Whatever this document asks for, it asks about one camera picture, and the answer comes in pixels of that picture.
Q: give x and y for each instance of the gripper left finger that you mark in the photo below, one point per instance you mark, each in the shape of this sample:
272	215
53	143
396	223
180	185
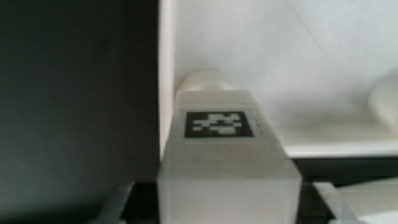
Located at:
130	206

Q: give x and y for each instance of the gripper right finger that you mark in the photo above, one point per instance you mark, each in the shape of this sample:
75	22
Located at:
322	206

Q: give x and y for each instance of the white table leg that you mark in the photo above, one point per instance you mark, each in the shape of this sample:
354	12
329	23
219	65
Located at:
228	180

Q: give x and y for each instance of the white square table top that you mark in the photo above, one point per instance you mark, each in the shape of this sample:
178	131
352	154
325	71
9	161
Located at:
302	50

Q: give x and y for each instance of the white L-shaped obstacle fence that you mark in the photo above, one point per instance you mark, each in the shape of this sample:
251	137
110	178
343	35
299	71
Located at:
370	202

